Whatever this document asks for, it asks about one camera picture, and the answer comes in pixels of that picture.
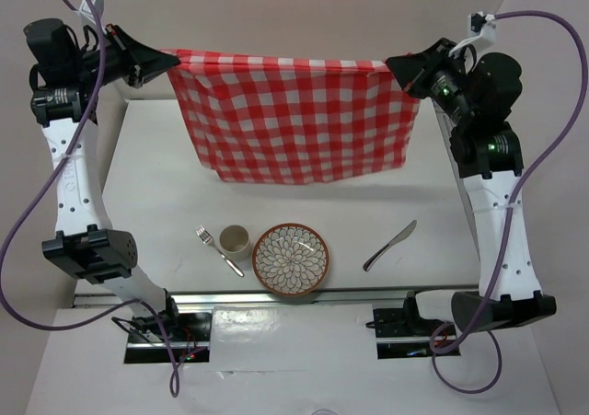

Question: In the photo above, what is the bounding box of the red white checkered cloth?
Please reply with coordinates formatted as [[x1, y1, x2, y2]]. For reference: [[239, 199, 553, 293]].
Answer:
[[168, 50, 420, 185]]

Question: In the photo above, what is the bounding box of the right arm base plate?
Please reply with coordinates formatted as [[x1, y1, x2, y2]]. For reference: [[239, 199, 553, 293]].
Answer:
[[365, 308, 442, 360]]

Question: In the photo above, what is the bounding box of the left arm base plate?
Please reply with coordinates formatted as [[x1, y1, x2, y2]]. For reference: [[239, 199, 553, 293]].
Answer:
[[111, 312, 212, 364]]

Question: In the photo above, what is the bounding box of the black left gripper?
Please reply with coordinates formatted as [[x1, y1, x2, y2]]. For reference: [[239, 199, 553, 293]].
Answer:
[[70, 23, 176, 89]]

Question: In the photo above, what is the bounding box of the beige cup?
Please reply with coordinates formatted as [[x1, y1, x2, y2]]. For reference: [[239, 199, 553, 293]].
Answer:
[[219, 225, 252, 262]]

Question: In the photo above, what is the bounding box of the aluminium frame rail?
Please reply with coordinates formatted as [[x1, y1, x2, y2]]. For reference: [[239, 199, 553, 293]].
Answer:
[[71, 96, 505, 309]]

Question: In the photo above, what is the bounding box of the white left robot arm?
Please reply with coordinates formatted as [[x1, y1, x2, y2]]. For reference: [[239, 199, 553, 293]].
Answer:
[[24, 18, 182, 340]]

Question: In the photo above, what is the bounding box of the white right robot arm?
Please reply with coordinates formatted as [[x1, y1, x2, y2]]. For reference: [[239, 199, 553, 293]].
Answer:
[[386, 39, 557, 334]]

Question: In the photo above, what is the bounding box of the silver fork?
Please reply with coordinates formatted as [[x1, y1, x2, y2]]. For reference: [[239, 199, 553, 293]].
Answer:
[[195, 226, 245, 278]]

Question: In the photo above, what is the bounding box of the silver table knife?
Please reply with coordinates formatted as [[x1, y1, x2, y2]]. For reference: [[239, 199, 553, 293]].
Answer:
[[362, 220, 418, 272]]

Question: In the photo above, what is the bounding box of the floral patterned ceramic bowl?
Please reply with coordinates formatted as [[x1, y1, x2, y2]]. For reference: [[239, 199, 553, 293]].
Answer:
[[251, 223, 330, 297]]

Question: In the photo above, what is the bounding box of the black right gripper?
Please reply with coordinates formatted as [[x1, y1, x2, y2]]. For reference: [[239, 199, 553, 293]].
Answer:
[[389, 36, 478, 123]]

